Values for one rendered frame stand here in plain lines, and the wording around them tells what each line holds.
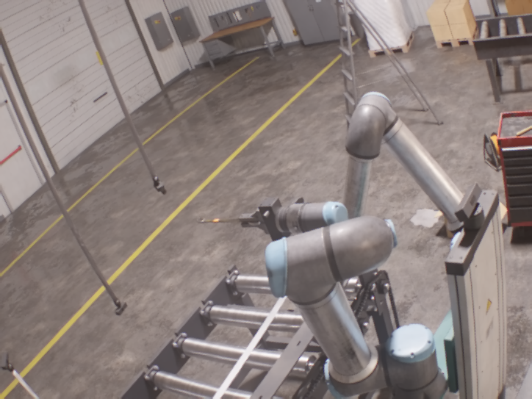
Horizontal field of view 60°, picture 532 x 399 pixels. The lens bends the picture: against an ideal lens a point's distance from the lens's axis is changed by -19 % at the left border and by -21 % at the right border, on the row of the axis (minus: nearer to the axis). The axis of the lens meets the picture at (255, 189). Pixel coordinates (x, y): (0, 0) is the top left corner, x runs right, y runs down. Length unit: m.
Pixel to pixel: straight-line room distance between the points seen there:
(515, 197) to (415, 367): 2.63
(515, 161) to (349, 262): 2.91
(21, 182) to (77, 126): 2.09
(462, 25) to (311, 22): 4.25
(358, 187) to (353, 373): 0.65
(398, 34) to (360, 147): 8.40
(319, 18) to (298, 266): 11.34
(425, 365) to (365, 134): 0.76
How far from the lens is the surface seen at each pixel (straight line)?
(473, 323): 1.55
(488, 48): 6.68
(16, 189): 11.36
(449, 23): 9.73
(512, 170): 3.90
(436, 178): 1.88
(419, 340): 1.54
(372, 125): 1.71
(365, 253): 1.06
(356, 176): 1.78
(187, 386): 2.69
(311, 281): 1.07
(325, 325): 1.23
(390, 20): 9.96
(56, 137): 12.01
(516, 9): 10.89
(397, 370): 1.55
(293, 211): 1.63
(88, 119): 12.63
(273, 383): 2.10
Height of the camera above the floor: 2.62
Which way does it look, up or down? 24 degrees down
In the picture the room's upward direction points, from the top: 23 degrees counter-clockwise
